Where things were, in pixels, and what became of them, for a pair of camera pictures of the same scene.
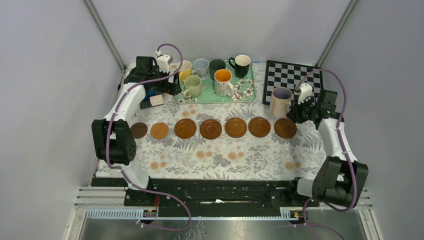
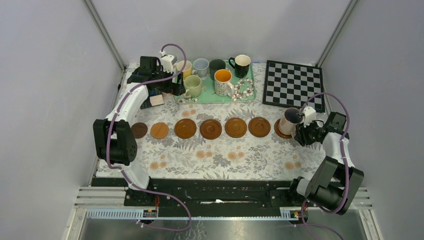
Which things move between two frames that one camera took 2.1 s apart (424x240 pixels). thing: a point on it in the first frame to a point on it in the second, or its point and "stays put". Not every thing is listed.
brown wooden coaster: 235,127 stays put
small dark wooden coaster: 139,130 stays put
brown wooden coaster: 185,128 stays put
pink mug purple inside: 281,101 to 291,118
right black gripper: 294,112 to 301,136
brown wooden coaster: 210,129 stays put
